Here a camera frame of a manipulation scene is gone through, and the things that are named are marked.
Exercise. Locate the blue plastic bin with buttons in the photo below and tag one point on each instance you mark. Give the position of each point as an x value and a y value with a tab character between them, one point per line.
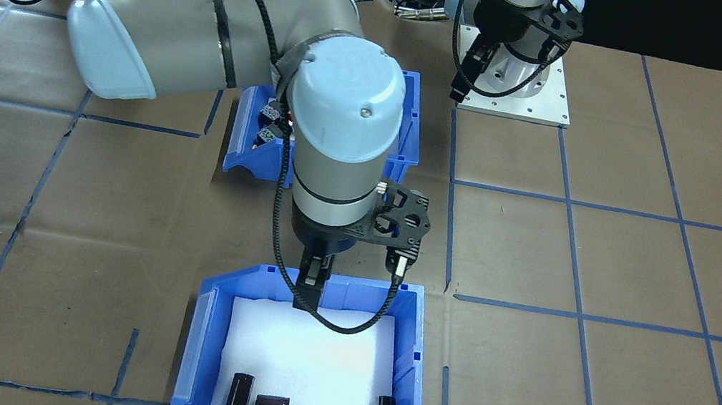
411	138

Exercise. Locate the black push button silver block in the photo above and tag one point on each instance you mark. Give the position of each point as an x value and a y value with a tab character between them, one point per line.
271	108

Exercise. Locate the silver connector plug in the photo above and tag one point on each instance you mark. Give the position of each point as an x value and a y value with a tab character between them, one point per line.
421	14

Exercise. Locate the white foam pad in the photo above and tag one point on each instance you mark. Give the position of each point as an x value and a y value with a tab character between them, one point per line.
320	370

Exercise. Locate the black rectangular block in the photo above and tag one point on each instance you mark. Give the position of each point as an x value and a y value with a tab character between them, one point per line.
272	404

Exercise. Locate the large black cylinder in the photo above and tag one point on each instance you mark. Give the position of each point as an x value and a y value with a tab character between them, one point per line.
240	391

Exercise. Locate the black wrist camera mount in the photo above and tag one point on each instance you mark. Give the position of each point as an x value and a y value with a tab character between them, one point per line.
563	21
405	220

